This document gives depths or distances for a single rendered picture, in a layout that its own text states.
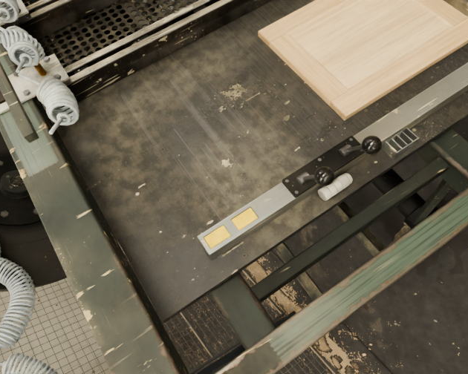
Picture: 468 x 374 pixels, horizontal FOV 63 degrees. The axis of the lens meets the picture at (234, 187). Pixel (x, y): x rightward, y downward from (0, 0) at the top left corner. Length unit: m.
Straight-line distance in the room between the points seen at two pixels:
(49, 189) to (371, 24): 0.94
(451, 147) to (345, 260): 1.83
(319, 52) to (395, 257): 0.59
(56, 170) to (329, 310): 0.64
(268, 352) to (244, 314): 0.12
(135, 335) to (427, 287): 2.08
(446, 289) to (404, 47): 1.66
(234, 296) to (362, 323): 2.17
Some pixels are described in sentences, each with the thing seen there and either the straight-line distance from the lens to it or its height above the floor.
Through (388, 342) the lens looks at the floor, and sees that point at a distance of 2.93.
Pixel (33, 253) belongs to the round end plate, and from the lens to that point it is 1.44.
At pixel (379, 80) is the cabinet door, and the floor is 1.18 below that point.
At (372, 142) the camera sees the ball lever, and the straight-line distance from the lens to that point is 0.80.
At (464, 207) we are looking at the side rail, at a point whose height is 1.30.
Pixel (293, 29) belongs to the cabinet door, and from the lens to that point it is 1.19.
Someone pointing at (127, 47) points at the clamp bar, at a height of 1.63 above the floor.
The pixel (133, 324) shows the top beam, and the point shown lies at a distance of 0.74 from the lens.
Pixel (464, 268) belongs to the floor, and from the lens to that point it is 2.46.
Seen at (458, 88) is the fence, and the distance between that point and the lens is 1.10.
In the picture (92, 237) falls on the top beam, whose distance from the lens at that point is 0.82.
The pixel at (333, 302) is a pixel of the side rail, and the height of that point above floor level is 1.60.
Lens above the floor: 2.14
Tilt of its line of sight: 39 degrees down
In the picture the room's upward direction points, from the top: 106 degrees counter-clockwise
